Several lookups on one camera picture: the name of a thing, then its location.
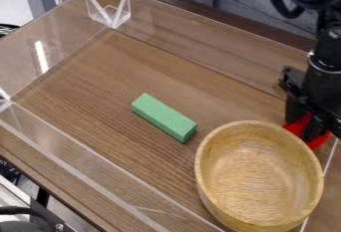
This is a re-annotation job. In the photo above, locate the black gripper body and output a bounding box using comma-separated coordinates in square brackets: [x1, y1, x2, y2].
[279, 53, 341, 126]

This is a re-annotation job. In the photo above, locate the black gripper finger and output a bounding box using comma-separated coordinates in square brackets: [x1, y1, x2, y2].
[285, 95, 309, 123]
[301, 113, 331, 141]

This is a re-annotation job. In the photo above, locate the red felt fruit green stem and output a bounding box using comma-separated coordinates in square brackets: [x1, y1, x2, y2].
[283, 114, 332, 149]

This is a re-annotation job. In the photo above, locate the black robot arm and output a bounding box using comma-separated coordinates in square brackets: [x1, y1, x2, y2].
[271, 0, 341, 146]

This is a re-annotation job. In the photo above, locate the wooden bowl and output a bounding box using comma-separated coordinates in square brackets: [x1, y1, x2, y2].
[194, 120, 324, 232]

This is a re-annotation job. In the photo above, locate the green rectangular block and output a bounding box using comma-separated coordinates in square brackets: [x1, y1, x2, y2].
[132, 94, 197, 142]

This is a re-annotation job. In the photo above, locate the clear acrylic enclosure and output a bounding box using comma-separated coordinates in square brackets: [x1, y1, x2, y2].
[0, 0, 341, 232]

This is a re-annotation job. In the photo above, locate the black cable and device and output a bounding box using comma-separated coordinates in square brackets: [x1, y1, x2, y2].
[0, 199, 69, 232]

